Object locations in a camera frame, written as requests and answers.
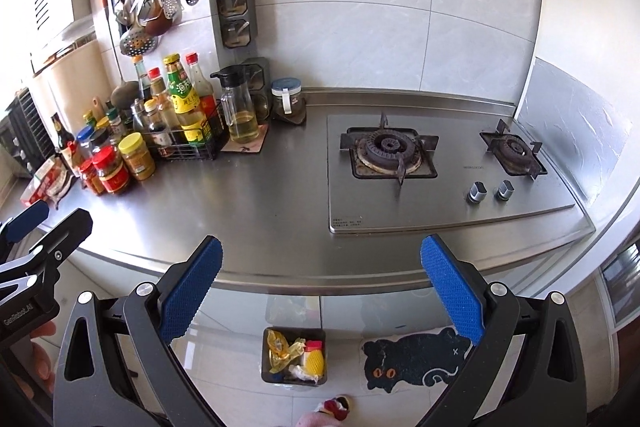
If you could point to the glass oil dispenser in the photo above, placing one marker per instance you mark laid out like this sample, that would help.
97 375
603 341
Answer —
242 117

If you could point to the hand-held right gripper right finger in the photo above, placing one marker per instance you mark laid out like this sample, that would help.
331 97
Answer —
452 287

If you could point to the dark bottle red label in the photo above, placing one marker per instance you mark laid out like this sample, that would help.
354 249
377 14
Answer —
62 139

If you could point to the clear bottle red cap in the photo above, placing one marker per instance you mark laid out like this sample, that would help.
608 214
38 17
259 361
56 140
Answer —
202 89

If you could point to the white crumpled tissue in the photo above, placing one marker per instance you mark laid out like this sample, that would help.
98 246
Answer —
304 373

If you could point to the grey wall spice box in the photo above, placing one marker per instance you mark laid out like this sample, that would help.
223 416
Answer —
265 104
234 2
237 34
261 69

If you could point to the dark coaster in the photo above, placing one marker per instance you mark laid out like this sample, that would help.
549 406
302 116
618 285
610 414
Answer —
292 118

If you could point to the silver foil splash guard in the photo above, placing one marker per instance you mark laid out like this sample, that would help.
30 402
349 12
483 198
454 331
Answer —
575 132

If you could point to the steel skimmer ladle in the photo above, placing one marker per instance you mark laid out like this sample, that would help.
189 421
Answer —
139 41

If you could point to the small red lid jar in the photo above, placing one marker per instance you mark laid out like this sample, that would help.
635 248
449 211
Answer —
90 179

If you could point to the small black burner grate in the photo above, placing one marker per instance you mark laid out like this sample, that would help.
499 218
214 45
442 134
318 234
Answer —
512 152

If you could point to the short dark sauce bottle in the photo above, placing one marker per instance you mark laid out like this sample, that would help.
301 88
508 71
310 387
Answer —
156 127

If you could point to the cluster of small spice bottles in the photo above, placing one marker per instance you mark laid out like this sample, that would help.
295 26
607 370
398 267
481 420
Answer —
102 129

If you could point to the large black burner grate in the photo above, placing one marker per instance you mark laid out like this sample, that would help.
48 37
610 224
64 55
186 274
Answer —
387 147

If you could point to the yellow sauce jar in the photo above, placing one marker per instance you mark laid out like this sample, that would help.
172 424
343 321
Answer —
137 159

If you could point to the red white snack bag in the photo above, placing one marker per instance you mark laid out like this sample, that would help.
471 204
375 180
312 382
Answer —
50 182

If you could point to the black toaster oven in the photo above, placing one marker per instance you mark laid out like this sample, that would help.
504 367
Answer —
22 132

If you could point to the stainless gas stove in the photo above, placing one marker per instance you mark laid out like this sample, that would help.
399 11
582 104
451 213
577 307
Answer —
450 207

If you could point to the green label yellow cap bottle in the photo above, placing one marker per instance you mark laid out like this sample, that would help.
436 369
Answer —
182 99

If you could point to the yellow red snack packet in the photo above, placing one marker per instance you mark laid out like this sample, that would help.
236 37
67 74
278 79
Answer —
315 359

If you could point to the person's left hand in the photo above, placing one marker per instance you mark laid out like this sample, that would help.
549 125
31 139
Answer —
40 369

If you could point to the large black cat rug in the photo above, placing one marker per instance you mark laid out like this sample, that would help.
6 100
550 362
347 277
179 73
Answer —
415 359

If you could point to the pink coaster mat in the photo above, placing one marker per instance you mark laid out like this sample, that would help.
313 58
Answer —
262 142

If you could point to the cartoon plush slipper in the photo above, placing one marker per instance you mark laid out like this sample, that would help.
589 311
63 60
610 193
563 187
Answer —
334 408

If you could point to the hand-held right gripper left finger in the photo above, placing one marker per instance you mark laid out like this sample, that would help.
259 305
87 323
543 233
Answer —
192 287

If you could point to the beige cutting board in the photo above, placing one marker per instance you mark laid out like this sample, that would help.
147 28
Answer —
82 77

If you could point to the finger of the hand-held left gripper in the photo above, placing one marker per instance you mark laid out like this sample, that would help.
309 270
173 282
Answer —
60 239
27 219

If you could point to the large red lid jar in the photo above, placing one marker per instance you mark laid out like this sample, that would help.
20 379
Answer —
112 174

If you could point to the tall dark sauce bottle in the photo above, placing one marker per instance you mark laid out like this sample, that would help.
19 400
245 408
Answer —
141 77

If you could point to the silver stove knob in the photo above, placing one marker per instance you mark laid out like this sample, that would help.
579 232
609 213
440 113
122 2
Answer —
504 191
477 193

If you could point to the dark grey trash bin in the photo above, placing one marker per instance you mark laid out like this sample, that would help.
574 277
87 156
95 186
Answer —
295 357

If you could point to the glass jar blue lid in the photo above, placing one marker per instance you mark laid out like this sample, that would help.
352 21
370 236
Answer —
287 97

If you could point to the brown wooden ladle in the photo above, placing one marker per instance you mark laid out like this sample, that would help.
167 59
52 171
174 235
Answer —
159 26

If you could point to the amber bottle red cap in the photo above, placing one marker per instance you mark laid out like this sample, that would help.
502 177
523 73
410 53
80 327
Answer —
159 94

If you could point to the yellow plastic wrapper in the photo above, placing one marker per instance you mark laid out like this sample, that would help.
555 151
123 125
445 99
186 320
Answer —
281 349

